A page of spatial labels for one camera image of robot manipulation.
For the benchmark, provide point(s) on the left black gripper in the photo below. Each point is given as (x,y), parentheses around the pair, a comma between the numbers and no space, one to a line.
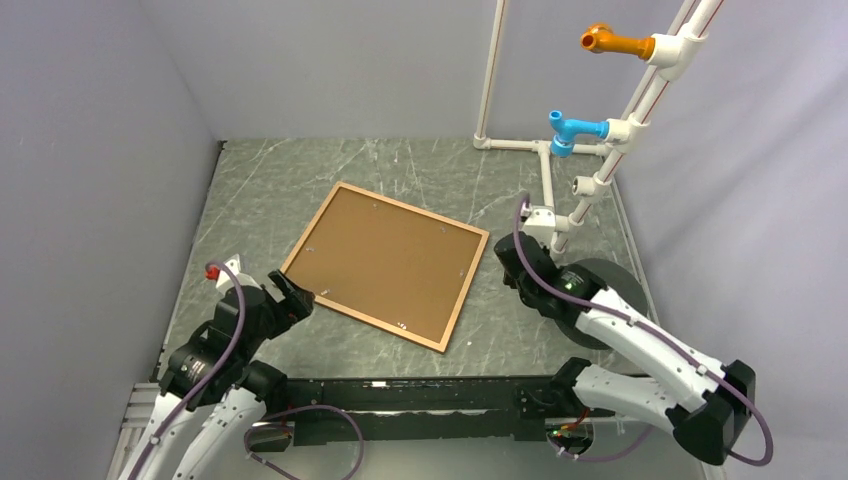
(296,305)

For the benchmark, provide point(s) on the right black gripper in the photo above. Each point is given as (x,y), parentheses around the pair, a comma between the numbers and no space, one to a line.
(510,281)

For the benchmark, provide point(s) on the wooden picture frame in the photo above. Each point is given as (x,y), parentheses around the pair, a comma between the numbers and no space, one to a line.
(388,264)

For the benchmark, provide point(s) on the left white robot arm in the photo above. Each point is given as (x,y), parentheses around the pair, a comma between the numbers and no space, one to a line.
(213,388)

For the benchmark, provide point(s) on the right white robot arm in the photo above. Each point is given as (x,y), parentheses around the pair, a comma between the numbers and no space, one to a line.
(702,402)

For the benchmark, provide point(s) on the black round disc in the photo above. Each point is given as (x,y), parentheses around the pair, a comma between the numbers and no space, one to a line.
(619,279)

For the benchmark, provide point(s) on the blue pipe fitting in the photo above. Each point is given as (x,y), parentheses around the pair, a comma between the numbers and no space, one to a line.
(568,129)

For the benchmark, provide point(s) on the orange pipe fitting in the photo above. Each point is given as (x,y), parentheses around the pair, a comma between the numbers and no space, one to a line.
(601,38)

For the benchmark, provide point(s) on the white PVC pipe stand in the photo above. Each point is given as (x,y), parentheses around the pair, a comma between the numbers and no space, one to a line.
(535,64)

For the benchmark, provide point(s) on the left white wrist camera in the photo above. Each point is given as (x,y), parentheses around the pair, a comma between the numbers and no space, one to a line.
(226,274)

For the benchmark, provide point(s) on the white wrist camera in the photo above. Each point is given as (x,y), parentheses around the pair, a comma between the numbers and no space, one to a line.
(226,274)
(539,222)

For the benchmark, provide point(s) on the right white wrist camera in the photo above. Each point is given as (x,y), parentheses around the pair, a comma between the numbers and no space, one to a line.
(539,222)

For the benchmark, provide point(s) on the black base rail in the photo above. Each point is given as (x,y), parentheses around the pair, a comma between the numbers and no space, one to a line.
(315,411)

